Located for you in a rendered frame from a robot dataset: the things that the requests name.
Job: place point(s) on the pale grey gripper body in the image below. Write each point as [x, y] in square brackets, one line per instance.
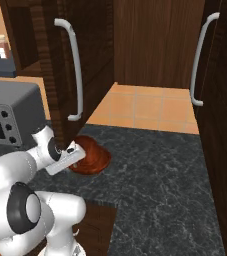
[65, 161]

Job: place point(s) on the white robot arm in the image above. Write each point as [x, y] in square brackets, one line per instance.
[5, 173]

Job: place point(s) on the reddish brown bowl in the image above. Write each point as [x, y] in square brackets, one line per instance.
[93, 156]

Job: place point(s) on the dark wood base cabinet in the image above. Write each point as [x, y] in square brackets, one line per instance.
[98, 230]

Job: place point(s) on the dark wood cabinet door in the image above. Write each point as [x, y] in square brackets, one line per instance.
[223, 133]
[95, 50]

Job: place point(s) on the open dark wood cabinet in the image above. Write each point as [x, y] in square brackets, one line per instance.
[155, 40]

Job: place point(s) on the grey toaster oven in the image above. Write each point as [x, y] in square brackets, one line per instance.
[16, 106]

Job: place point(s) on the brown bottle with white label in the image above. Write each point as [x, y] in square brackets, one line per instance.
[3, 46]

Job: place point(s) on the dark wood wall cabinet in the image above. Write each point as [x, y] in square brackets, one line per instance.
[23, 36]

